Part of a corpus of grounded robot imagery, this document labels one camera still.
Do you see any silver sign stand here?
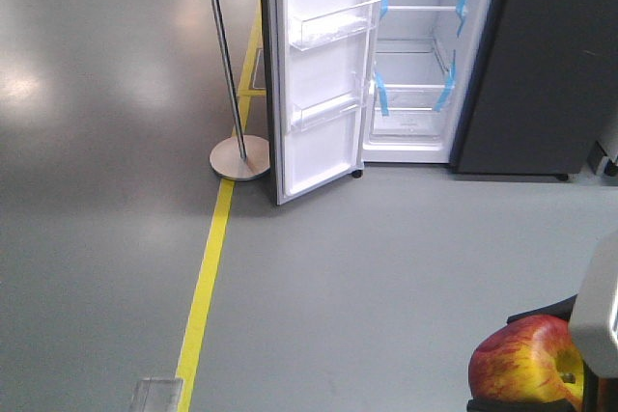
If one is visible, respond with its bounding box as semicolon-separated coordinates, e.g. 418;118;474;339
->
210;0;270;181

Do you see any red yellow apple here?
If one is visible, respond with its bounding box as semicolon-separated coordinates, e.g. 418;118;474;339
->
468;315;585;411

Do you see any dark grey fridge side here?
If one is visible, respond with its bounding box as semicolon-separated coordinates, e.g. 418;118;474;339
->
451;0;617;178

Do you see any clear upper door bin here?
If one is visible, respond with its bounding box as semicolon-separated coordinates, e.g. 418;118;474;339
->
288;0;381;51

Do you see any clear lower door bin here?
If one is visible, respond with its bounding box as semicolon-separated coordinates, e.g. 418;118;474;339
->
288;93;366;131

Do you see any white fridge interior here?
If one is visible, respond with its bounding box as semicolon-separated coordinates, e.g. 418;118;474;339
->
361;0;492;164

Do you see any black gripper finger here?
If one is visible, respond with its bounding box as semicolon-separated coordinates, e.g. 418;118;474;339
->
466;398;575;412

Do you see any clear door bin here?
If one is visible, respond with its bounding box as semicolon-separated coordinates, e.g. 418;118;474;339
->
288;0;381;51
288;93;366;131

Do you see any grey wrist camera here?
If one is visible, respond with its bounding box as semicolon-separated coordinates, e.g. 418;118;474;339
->
569;233;617;378

